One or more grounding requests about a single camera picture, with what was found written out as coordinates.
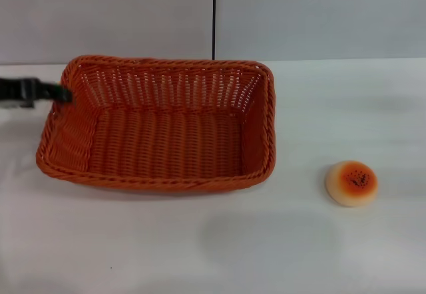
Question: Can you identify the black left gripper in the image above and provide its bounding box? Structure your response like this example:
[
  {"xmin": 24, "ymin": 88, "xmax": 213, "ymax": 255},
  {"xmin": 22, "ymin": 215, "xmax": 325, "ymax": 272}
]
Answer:
[{"xmin": 0, "ymin": 76, "xmax": 74, "ymax": 109}]

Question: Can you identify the orange woven plastic basket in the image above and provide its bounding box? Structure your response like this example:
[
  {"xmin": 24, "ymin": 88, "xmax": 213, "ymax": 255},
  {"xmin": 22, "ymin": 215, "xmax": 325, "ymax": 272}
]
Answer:
[{"xmin": 35, "ymin": 55, "xmax": 277, "ymax": 192}]

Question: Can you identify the round toy bun with sesame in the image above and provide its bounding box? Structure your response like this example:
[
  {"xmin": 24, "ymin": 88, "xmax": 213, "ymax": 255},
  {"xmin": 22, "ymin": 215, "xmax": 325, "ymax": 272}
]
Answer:
[{"xmin": 324, "ymin": 160, "xmax": 379, "ymax": 208}]

